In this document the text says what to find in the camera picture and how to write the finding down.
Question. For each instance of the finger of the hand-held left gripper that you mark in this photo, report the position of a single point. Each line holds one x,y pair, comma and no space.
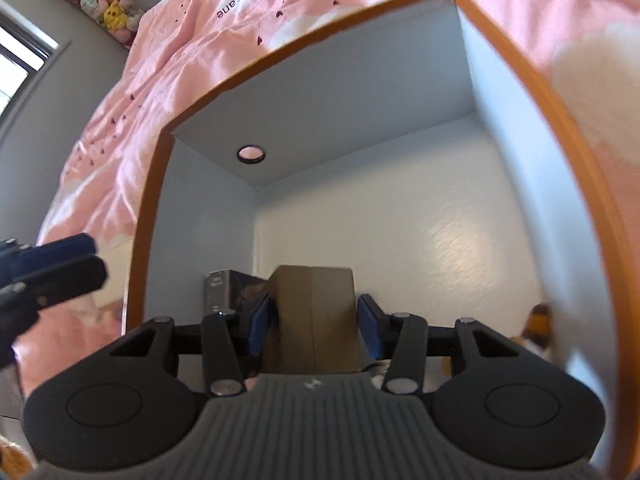
55,252
70,280

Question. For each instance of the small brown box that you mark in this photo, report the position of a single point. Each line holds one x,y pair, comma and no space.
312,320

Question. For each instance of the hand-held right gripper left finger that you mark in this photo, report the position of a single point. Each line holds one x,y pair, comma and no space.
260,322

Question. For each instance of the pink printed blanket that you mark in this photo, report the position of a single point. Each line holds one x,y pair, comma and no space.
200,60

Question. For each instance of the dark printed box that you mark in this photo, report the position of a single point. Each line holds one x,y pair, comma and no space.
225,290

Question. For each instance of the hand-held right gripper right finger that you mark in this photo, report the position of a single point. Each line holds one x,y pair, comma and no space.
371,325

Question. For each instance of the orange cardboard box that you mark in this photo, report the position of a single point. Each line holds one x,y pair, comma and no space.
400,210

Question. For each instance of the window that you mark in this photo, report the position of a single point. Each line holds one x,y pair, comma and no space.
22,55

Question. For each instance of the clear tube of plush toys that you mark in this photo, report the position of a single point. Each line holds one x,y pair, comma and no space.
107,5

